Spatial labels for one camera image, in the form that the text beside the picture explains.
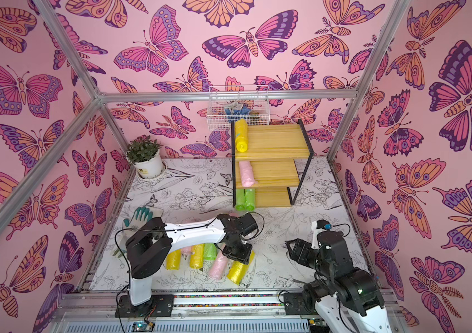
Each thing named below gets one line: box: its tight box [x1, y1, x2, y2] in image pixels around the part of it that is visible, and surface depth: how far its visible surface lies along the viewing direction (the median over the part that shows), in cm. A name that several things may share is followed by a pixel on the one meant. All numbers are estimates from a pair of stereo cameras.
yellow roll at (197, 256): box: [190, 242, 205, 270], surface depth 84 cm
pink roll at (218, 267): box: [208, 249, 228, 281], surface depth 82 cm
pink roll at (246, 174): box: [238, 160, 257, 188], surface depth 88 cm
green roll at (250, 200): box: [244, 188, 257, 213], surface depth 100 cm
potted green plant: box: [126, 134, 164, 179], surface depth 105 cm
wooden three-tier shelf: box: [231, 119, 315, 208], surface depth 87 cm
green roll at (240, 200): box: [235, 188, 247, 212], surface depth 97 cm
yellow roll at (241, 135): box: [234, 118, 249, 152], surface depth 76 cm
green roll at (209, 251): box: [203, 242, 218, 261], surface depth 85 cm
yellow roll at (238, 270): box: [226, 251, 256, 286], surface depth 80 cm
